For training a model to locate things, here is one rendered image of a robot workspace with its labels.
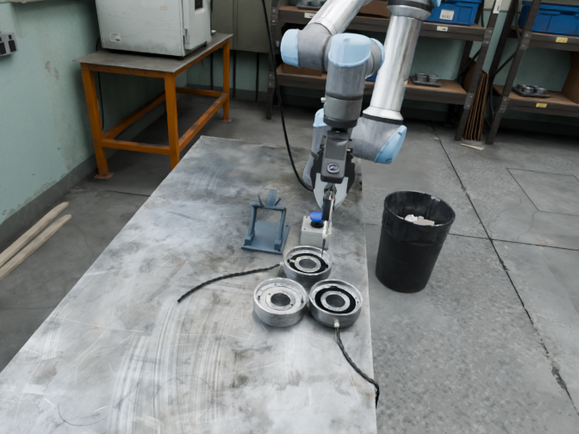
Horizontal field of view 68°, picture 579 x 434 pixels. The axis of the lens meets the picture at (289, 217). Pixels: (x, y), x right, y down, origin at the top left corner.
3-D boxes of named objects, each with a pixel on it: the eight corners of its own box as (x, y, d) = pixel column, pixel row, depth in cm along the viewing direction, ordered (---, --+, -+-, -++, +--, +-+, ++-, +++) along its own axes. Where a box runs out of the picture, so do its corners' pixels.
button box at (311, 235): (328, 249, 105) (331, 232, 102) (300, 245, 105) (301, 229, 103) (329, 232, 112) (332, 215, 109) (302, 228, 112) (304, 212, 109)
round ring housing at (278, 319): (251, 328, 81) (251, 312, 79) (255, 291, 90) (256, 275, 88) (306, 331, 81) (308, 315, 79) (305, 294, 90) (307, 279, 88)
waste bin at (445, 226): (438, 302, 212) (463, 230, 190) (370, 293, 214) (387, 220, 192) (427, 261, 241) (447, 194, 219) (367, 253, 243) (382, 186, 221)
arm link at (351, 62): (379, 36, 82) (365, 41, 76) (369, 93, 88) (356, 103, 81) (340, 30, 85) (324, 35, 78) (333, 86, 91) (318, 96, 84)
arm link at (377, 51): (342, 32, 96) (323, 37, 87) (391, 39, 92) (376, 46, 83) (337, 68, 100) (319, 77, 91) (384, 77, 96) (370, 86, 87)
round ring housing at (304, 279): (330, 263, 100) (333, 248, 98) (328, 293, 91) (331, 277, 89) (286, 257, 101) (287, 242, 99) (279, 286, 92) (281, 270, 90)
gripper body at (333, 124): (351, 163, 98) (359, 111, 92) (350, 179, 91) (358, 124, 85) (318, 158, 99) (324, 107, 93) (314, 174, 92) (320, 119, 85)
